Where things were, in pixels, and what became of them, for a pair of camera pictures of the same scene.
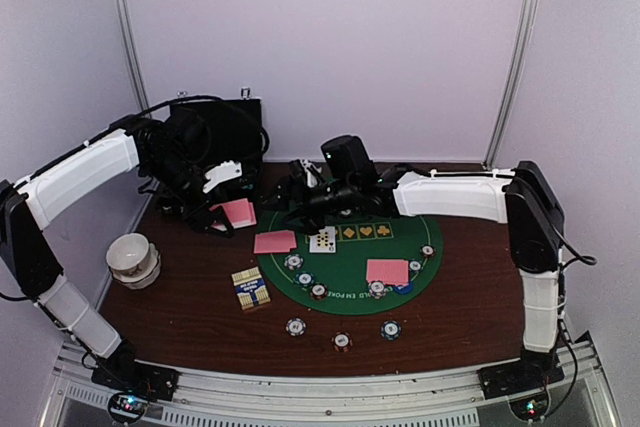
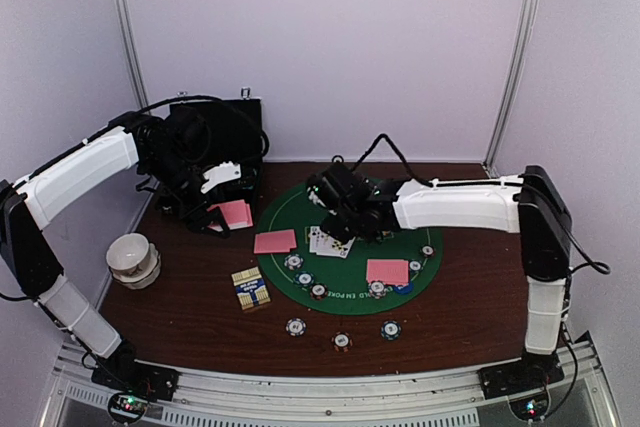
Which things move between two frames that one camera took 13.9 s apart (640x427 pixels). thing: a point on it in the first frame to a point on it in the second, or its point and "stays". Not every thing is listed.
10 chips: (377, 289) stays
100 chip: (318, 291) stays
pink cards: (391, 271) stays
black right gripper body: (319, 203) to (349, 228)
